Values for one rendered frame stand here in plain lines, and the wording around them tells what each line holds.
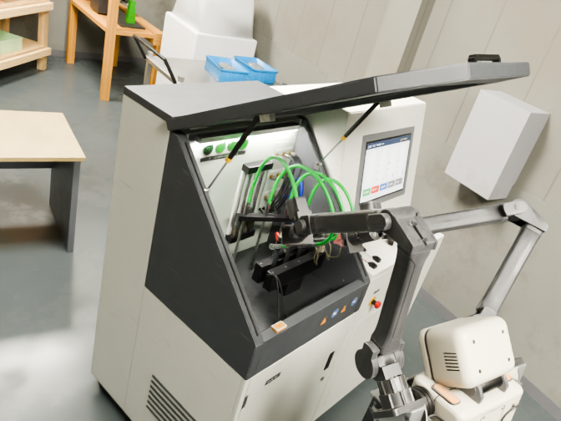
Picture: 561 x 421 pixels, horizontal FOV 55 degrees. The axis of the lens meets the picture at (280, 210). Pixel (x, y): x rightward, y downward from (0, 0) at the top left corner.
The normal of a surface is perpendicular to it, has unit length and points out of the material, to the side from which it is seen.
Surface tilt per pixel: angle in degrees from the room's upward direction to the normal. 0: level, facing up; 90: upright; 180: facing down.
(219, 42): 90
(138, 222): 90
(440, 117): 90
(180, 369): 90
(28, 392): 0
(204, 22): 80
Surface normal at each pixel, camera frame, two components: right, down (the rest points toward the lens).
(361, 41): -0.82, 0.07
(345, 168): 0.76, 0.26
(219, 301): -0.65, 0.21
